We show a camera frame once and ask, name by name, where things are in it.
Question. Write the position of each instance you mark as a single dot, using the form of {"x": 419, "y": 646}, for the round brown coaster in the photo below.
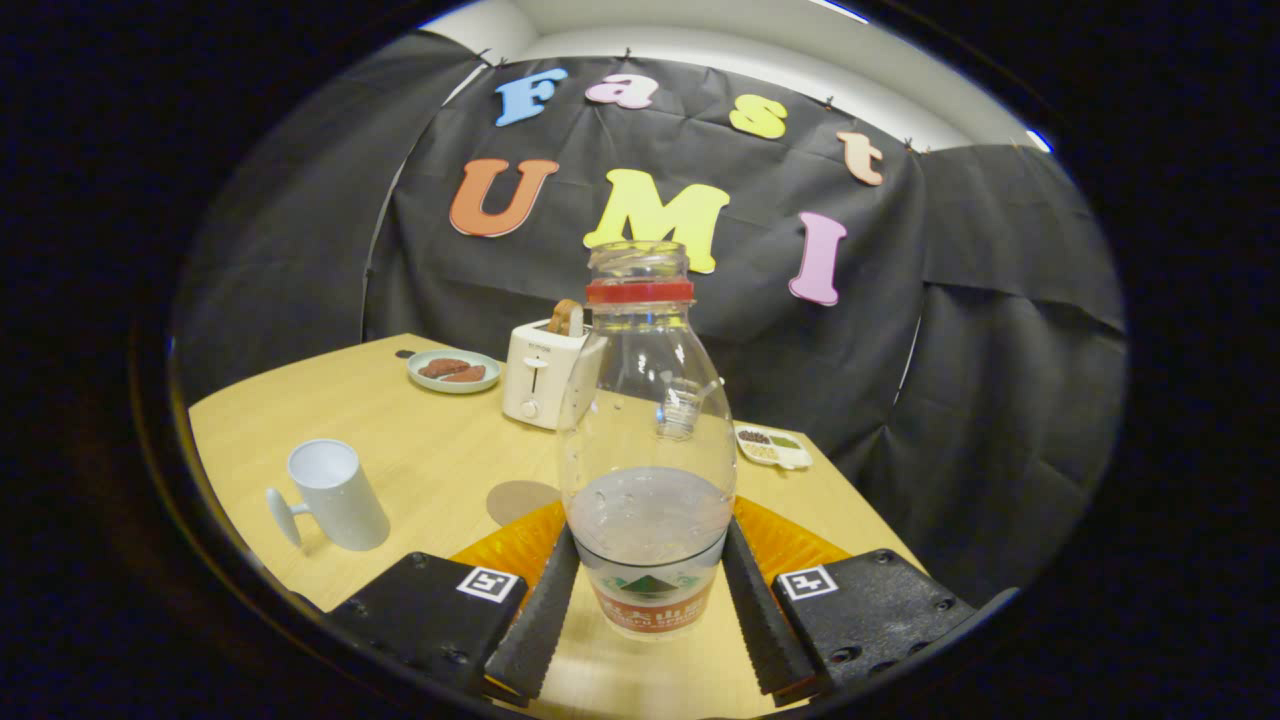
{"x": 520, "y": 500}

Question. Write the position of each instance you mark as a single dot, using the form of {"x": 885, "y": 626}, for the brown bread slice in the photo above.
{"x": 565, "y": 318}

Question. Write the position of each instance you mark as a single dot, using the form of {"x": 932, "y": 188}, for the white divided snack dish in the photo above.
{"x": 775, "y": 448}

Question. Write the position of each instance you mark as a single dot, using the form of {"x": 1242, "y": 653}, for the clear plastic juice bottle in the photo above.
{"x": 648, "y": 520}

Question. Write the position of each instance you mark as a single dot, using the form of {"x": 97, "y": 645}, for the cream toaster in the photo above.
{"x": 535, "y": 380}

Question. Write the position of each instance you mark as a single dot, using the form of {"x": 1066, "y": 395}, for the white cup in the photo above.
{"x": 345, "y": 500}

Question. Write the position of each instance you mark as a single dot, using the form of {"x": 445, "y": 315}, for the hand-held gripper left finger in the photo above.
{"x": 540, "y": 625}

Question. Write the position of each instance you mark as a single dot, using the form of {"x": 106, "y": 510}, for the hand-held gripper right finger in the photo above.
{"x": 765, "y": 625}

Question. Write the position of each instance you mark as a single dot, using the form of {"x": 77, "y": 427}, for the pale green plate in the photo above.
{"x": 455, "y": 385}

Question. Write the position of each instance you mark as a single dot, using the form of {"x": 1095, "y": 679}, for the wooden table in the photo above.
{"x": 430, "y": 450}

